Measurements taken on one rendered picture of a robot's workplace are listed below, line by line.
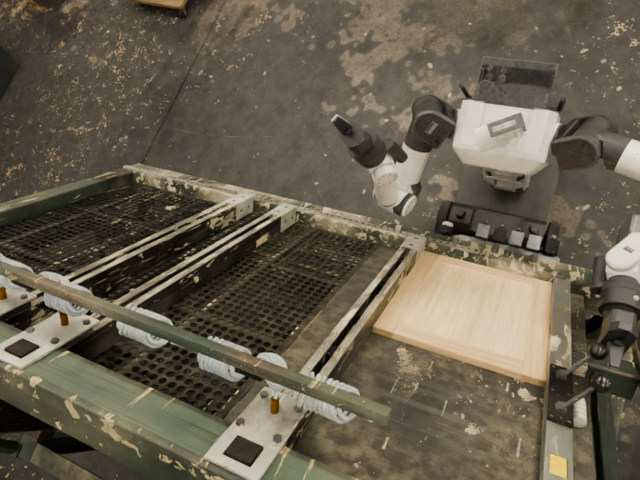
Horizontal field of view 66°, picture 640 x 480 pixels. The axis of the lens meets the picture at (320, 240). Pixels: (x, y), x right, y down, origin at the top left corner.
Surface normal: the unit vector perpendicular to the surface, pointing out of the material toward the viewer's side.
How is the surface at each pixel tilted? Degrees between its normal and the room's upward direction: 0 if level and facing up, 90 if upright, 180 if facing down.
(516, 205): 0
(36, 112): 0
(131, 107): 0
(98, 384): 51
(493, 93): 23
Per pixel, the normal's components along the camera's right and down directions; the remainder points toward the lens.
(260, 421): 0.07, -0.91
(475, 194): -0.28, -0.30
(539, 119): -0.39, 0.08
